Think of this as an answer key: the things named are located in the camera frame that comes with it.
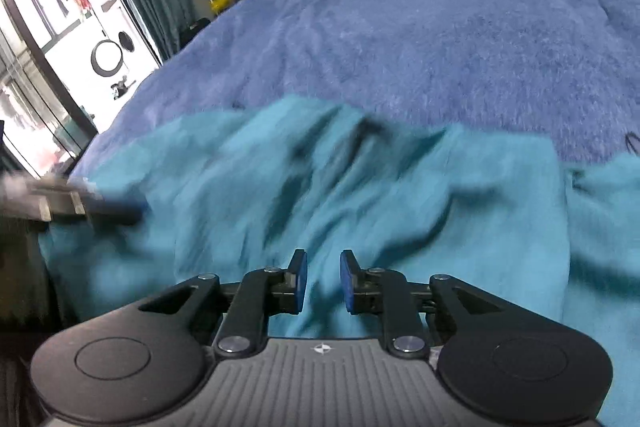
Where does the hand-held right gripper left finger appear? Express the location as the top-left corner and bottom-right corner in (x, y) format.
(137, 249), (309, 359)

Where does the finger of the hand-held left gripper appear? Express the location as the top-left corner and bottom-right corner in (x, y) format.
(75, 193), (148, 228)

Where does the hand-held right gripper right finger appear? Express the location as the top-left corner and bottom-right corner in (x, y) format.
(340, 249), (503, 359)

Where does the teal zip jacket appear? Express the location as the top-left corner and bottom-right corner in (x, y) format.
(37, 97), (640, 427)

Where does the glass sliding door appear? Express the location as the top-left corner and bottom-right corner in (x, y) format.
(0, 0), (164, 180)

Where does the yellow storage bin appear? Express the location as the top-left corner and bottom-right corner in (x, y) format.
(210, 0), (249, 16)

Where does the blue fleece blanket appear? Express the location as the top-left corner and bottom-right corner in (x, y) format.
(67, 0), (640, 188)

